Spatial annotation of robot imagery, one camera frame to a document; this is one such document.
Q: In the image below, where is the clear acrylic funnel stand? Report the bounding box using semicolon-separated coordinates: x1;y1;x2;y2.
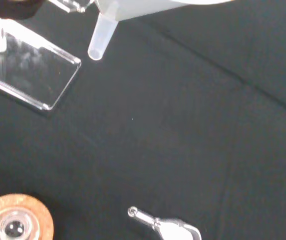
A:
0;0;95;112

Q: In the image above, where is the round-bottom glass flask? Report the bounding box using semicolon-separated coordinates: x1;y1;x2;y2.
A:
0;210;33;240

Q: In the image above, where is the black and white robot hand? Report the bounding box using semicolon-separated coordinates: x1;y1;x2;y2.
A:
0;0;45;20

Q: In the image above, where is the cork ring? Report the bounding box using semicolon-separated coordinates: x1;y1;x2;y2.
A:
0;193;55;240

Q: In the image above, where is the black bench cloth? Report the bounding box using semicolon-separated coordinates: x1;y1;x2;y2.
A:
0;0;286;240

